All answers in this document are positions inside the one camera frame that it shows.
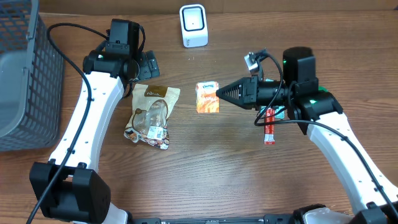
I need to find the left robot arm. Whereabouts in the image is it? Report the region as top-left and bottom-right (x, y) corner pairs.
(29, 19), (160, 223)

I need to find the brown Pantree snack pouch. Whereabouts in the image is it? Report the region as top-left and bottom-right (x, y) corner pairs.
(124, 84), (180, 150)

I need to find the light green packet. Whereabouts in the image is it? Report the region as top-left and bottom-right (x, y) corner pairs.
(272, 106), (286, 119)

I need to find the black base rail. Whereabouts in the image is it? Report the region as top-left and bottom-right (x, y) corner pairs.
(129, 214), (300, 224)

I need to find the red snack bar wrapper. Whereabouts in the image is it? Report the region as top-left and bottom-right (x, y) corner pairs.
(264, 108), (275, 145)

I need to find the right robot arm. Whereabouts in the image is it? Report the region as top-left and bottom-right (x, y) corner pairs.
(216, 47), (397, 223)

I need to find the grey plastic mesh basket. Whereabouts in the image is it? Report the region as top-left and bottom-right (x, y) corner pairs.
(1, 0), (65, 152)

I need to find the white barcode scanner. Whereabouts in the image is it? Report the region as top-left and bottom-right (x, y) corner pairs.
(179, 4), (208, 48)

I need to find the orange snack packet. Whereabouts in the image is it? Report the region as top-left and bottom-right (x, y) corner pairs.
(195, 81), (220, 113)

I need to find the green lid jar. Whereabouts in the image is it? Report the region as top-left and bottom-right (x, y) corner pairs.
(318, 86), (328, 92)

